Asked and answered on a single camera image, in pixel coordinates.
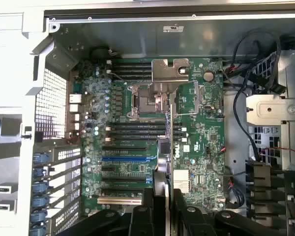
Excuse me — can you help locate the black plastic connector block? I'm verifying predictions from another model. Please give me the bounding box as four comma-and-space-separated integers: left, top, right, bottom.
245, 160, 286, 222

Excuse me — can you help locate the red and black wire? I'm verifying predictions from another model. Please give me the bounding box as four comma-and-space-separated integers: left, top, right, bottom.
259, 146, 295, 158

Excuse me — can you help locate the thin metal locking lever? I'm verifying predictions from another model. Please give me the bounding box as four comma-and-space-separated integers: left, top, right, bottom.
173, 80, 204, 117

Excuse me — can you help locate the white case label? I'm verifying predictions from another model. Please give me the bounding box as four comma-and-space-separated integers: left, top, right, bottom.
163, 24, 185, 33

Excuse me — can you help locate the bundle of thin wires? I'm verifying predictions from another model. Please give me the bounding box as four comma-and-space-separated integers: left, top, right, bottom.
226, 176, 245, 210

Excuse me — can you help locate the metal disk bay bracket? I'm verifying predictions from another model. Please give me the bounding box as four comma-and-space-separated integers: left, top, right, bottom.
245, 95, 295, 123

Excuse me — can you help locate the silver chipset heatsink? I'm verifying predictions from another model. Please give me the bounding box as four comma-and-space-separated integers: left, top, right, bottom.
173, 169, 190, 194

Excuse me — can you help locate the metal socket cover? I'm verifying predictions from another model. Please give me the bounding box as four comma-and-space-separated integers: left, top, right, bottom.
151, 58, 189, 95

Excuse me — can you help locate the white expansion slot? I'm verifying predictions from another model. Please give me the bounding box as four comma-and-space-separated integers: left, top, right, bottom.
97, 197, 143, 206

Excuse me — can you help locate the blue card retention clip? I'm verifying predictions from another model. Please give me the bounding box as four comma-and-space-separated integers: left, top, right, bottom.
29, 225, 49, 236
33, 153, 51, 165
31, 181, 50, 195
30, 210, 49, 223
33, 167, 50, 179
31, 195, 50, 207

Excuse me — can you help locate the blue expansion slot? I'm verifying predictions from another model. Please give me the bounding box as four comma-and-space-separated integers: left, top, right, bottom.
101, 156, 148, 162

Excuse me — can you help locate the grey metal drive cage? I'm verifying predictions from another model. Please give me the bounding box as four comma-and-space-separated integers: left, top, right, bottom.
279, 50, 295, 172

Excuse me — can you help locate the perforated metal slot cover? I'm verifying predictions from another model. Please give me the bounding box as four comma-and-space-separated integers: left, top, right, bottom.
53, 147, 82, 161
49, 199, 82, 233
48, 158, 82, 177

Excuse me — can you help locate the CPU socket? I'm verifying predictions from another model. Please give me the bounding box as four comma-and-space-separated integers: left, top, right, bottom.
127, 82, 178, 119

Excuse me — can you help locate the thick black cable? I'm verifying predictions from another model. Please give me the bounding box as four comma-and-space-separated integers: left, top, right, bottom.
232, 27, 287, 162

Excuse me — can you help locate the grey metal PC case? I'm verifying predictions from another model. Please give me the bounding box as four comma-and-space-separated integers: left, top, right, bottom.
0, 0, 295, 236

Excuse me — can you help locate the black RAM slot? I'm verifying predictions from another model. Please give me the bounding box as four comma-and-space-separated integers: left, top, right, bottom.
112, 70, 153, 75
107, 132, 187, 137
105, 137, 188, 144
106, 126, 187, 132
112, 74, 153, 81
112, 65, 153, 70
107, 121, 183, 127
112, 60, 153, 66

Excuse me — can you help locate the silver network port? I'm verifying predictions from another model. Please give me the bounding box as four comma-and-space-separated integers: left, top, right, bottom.
68, 93, 83, 104

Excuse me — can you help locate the long black expansion slot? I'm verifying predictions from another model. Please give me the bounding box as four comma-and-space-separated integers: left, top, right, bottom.
102, 177, 153, 184
102, 146, 148, 151
100, 188, 144, 197

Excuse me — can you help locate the green motherboard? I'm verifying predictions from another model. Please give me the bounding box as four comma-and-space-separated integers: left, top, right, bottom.
73, 58, 226, 217

